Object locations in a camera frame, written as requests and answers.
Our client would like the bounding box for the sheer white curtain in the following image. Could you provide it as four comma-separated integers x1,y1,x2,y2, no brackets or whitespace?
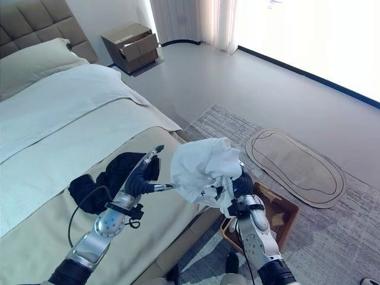
150,0,240,55

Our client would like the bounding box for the grey textured area rug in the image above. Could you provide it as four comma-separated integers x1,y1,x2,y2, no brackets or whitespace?
178,103,380,285

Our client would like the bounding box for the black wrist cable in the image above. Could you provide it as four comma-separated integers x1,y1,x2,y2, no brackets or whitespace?
67,185,112,249

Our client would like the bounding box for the brown wooden nightstand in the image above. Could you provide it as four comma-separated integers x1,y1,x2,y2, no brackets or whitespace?
100,23,164,74

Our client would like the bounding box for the brown woven laundry basket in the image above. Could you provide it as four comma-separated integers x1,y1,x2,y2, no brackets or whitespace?
220,181,300,252

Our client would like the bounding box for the beige pillow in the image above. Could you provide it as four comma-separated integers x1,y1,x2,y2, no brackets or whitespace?
0,37,90,102

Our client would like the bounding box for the black garment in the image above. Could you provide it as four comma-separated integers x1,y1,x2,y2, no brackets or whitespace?
68,152,161,214

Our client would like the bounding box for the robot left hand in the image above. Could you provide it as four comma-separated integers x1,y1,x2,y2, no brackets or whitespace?
121,144,175,197

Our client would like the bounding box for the white garment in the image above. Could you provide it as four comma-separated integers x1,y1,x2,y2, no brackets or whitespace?
170,137,243,220

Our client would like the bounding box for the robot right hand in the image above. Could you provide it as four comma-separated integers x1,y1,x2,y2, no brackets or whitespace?
230,159,254,200

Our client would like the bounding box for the bed with beige bedding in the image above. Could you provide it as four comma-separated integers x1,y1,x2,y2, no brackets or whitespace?
0,38,226,285

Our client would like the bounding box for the robot dark foot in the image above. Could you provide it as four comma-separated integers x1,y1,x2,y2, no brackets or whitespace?
224,252,240,276

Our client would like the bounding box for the tufted beige headboard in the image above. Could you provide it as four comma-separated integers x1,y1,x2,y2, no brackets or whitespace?
0,0,99,65

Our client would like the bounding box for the oval beige floor mat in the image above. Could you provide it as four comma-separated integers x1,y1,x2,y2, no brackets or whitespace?
245,128,347,209

